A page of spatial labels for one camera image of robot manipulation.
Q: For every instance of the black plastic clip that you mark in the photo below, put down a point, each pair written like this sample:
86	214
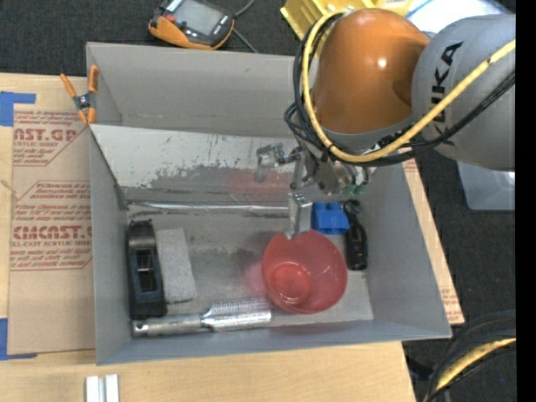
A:
356	245

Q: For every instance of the brown cardboard board red print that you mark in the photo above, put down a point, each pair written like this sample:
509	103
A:
50	300

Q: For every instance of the black tape dispenser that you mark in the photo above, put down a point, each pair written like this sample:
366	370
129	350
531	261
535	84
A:
144	266

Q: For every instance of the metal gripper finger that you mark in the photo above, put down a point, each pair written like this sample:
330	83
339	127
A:
300	216
264	159

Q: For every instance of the grey metal bin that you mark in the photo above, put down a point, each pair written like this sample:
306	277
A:
234	86

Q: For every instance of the blue toy block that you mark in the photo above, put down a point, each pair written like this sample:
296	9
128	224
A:
328	219

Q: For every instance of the grey sponge block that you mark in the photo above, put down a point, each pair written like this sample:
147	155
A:
176	266

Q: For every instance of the red plastic bowl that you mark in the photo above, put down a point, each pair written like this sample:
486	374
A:
310	274

